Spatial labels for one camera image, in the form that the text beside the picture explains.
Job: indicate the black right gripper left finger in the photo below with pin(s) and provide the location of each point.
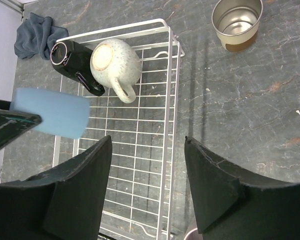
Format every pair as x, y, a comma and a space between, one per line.
61, 203

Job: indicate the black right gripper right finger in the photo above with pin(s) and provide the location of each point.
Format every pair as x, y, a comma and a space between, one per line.
233, 203

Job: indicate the blue plastic cup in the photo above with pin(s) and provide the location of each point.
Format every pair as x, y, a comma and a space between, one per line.
65, 115

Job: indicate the black mug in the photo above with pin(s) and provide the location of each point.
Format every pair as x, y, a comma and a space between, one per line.
72, 60

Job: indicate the cream ceramic mug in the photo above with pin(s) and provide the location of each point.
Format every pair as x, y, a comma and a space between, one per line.
115, 65

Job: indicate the lilac ceramic mug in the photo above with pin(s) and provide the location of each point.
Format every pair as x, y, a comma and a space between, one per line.
193, 234

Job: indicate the dark blue cloth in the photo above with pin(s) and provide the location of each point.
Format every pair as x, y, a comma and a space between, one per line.
37, 35

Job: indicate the white wire dish rack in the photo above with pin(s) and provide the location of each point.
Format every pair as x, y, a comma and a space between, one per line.
139, 192

